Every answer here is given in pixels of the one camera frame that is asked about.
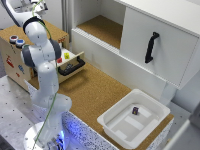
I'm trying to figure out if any red button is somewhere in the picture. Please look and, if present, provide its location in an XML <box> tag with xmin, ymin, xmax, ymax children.
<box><xmin>9</xmin><ymin>34</ymin><xmax>19</xmax><ymax>44</ymax></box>

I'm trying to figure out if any white plastic box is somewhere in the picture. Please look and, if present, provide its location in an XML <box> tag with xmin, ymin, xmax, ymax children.
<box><xmin>96</xmin><ymin>87</ymin><xmax>172</xmax><ymax>150</ymax></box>

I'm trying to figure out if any white sliding door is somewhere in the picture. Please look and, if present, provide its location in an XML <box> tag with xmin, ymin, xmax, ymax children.
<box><xmin>119</xmin><ymin>6</ymin><xmax>200</xmax><ymax>90</ymax></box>

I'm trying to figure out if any wooden drawer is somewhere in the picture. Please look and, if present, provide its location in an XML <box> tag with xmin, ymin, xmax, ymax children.
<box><xmin>54</xmin><ymin>49</ymin><xmax>87</xmax><ymax>85</ymax></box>

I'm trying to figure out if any purple block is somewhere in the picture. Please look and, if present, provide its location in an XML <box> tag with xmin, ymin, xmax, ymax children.
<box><xmin>132</xmin><ymin>106</ymin><xmax>140</xmax><ymax>116</ymax></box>

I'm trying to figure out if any blue button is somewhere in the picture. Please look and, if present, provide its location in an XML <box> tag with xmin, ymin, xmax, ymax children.
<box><xmin>15</xmin><ymin>38</ymin><xmax>26</xmax><ymax>48</ymax></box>

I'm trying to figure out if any black door handle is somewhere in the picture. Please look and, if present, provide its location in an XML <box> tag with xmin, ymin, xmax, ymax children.
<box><xmin>144</xmin><ymin>31</ymin><xmax>161</xmax><ymax>65</ymax></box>

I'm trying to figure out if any black drawer handle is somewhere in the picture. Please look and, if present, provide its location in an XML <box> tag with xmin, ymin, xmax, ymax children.
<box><xmin>57</xmin><ymin>56</ymin><xmax>86</xmax><ymax>77</ymax></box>

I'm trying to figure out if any green cable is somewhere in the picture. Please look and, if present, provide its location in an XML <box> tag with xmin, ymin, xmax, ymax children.
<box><xmin>31</xmin><ymin>0</ymin><xmax>57</xmax><ymax>150</ymax></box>

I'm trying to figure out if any white cabinet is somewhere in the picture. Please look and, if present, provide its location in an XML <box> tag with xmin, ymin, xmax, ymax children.
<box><xmin>70</xmin><ymin>0</ymin><xmax>200</xmax><ymax>108</ymax></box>

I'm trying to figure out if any wooden drawer box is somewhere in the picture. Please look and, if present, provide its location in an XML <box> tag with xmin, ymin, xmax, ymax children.
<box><xmin>0</xmin><ymin>21</ymin><xmax>71</xmax><ymax>92</ymax></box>

